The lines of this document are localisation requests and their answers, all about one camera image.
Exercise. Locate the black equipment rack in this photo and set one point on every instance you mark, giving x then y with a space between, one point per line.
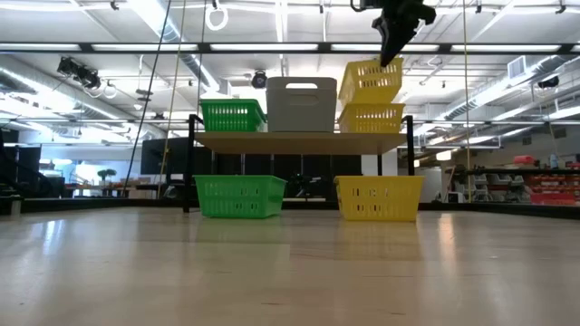
27 167

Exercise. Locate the black background monitor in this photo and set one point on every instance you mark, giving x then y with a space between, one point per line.
163 156

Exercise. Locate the yellow slotted plastic basket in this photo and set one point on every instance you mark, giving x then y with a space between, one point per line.
369 81
380 199
371 120

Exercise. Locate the background black robot arm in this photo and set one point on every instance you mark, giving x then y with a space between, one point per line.
301 183

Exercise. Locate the black overhead light beam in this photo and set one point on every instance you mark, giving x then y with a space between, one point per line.
204 47

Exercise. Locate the small green potted plant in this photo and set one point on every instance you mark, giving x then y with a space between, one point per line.
107 172

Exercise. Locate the round black ceiling device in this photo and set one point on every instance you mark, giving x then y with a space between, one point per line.
259 79

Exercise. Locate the black aluminium table frame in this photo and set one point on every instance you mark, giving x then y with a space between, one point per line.
90 204

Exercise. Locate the wooden shelf with black legs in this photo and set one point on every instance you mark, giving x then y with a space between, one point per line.
299 142

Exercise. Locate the small black ceiling device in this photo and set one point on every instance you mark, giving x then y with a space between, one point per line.
548 82

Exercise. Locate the red storage bins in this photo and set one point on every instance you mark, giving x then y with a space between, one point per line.
553 198

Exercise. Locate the white ceiling vent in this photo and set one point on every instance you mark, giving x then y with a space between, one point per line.
516 67

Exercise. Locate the black ceiling-hung camera rig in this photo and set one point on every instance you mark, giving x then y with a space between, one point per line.
81 73

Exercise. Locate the green slotted plastic basket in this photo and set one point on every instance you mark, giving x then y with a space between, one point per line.
231 118
240 199
226 101

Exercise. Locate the red box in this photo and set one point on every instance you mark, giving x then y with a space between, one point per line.
524 160

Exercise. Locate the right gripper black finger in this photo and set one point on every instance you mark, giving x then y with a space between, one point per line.
385 38
405 31

